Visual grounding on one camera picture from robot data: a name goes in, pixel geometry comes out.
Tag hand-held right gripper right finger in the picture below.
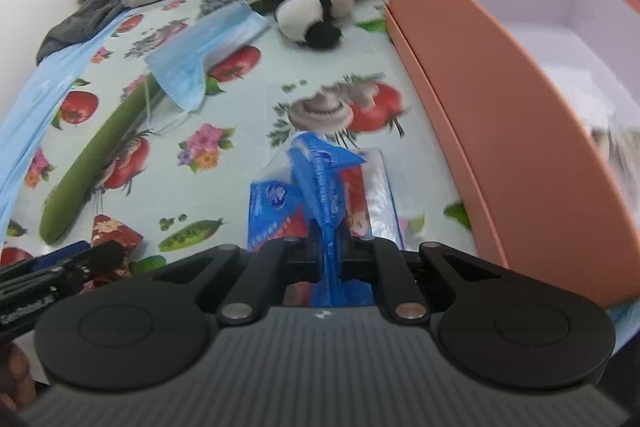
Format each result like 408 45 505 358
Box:
340 229 503 323

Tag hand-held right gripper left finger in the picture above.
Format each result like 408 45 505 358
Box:
150 217 323 324

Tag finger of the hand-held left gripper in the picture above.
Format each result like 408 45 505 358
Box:
0 240 93 278
30 241 127 295

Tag red snack packet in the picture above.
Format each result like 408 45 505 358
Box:
90 214 145 288

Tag blue tissue packet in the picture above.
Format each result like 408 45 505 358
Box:
247 132 403 308

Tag orange cardboard box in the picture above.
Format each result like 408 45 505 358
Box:
384 0 640 310

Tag clear plastic bag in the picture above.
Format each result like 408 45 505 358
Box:
587 97 640 208

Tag floral printed bed sheet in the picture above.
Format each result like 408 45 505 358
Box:
0 0 481 308

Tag light blue star quilt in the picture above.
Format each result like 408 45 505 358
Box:
0 9 136 228

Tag dark grey blanket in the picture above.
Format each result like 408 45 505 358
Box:
36 0 131 66

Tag blue face mask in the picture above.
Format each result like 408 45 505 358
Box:
145 1 271 128

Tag green long-handled bath brush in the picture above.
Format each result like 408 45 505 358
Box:
39 0 258 244

